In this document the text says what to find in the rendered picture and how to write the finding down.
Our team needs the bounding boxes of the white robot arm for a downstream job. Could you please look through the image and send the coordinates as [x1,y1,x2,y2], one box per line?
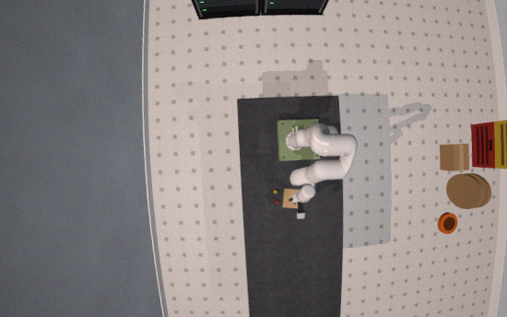
[286,123,358,218]

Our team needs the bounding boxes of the tan flat mat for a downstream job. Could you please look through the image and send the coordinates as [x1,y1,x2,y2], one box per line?
[283,188,299,208]

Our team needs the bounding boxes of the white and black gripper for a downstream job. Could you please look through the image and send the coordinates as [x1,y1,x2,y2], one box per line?
[289,193,300,205]

